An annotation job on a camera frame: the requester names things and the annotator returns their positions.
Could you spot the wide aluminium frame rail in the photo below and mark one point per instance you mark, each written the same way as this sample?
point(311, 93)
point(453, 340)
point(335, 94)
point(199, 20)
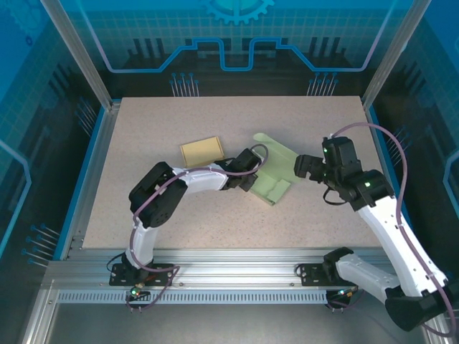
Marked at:
point(233, 268)

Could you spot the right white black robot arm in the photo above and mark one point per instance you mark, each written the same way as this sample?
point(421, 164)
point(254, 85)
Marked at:
point(387, 222)

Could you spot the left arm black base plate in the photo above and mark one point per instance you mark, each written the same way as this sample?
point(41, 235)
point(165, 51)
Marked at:
point(118, 277)

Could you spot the grey metal bottom plate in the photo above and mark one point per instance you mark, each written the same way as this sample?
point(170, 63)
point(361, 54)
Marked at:
point(233, 326)

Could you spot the aluminium corner post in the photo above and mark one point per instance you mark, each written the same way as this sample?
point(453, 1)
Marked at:
point(79, 53)
point(394, 53)

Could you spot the green paper box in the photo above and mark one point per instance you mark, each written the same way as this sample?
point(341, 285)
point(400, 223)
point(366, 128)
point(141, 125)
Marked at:
point(278, 161)

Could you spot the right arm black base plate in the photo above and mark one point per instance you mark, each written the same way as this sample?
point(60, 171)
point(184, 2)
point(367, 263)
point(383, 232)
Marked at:
point(312, 276)

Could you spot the blue table edge strip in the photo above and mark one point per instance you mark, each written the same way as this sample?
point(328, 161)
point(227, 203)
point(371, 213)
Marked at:
point(379, 143)
point(89, 161)

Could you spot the narrow aluminium frame rail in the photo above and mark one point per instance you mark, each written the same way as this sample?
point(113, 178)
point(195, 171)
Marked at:
point(39, 319)
point(435, 340)

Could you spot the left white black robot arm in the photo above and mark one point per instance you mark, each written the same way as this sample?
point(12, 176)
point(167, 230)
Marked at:
point(204, 181)

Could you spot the yellow paper box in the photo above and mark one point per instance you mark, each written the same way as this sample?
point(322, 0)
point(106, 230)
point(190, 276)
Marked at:
point(201, 150)

